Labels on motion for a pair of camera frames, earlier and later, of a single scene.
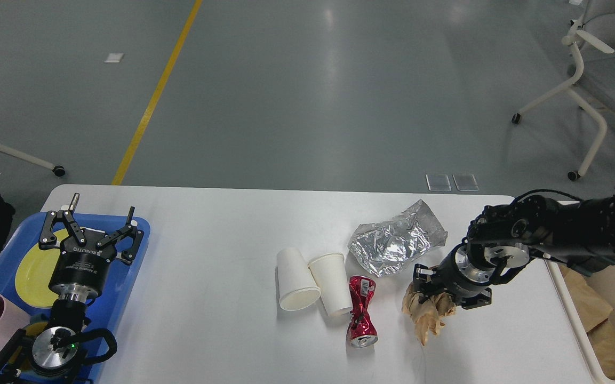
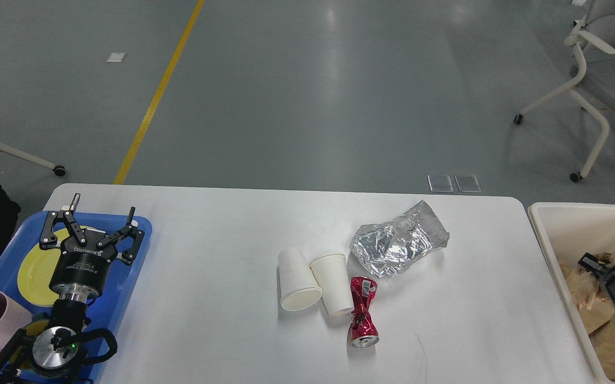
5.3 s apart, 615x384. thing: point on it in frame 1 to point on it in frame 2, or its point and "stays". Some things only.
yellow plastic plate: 34,273 stays
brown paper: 427,314 to 588,289
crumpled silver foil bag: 385,246 stays
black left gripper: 79,273 stays
